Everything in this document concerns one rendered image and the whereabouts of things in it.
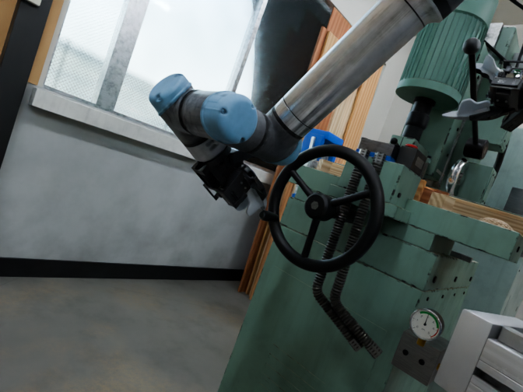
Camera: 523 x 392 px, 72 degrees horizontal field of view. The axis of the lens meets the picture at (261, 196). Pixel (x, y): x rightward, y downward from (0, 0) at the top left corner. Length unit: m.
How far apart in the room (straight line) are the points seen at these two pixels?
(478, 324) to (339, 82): 0.37
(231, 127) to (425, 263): 0.57
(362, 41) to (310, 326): 0.72
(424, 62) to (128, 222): 1.62
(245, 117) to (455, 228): 0.55
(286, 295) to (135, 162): 1.23
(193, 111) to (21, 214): 1.45
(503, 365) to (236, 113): 0.43
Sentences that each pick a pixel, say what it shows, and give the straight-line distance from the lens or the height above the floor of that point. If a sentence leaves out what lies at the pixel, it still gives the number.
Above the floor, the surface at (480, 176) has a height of 1.05.
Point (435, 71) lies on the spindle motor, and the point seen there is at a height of 1.25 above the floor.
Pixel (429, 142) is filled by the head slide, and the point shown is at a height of 1.10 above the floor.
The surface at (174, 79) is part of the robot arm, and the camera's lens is 0.63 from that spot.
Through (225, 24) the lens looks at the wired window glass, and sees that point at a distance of 2.34.
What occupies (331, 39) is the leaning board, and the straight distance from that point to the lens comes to 2.77.
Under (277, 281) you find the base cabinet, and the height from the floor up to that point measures 0.55.
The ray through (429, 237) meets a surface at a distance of 0.90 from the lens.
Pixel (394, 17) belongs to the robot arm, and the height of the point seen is 1.10.
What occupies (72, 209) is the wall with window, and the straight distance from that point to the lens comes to 1.98.
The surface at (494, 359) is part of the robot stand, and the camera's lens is 0.46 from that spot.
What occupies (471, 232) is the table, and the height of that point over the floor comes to 0.87.
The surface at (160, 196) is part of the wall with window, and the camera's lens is 2.14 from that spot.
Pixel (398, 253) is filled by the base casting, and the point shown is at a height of 0.77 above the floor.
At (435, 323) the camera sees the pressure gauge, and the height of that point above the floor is 0.67.
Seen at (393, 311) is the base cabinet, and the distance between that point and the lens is 0.93.
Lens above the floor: 0.84
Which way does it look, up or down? 4 degrees down
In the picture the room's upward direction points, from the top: 20 degrees clockwise
